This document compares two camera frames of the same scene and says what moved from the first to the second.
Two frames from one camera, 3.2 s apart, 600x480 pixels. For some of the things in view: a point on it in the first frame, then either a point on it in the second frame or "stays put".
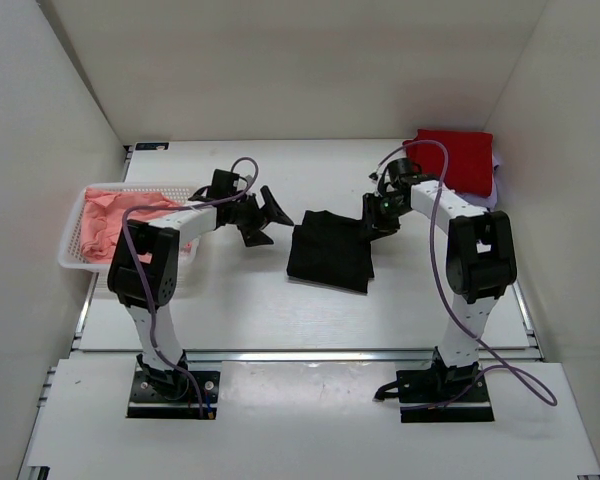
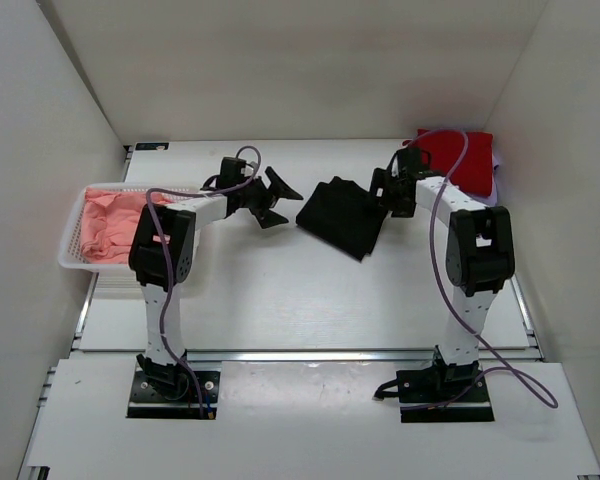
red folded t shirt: (469, 164) stays put
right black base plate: (420, 388) stays put
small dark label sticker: (152, 146) stays put
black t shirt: (331, 250) -> (344, 215)
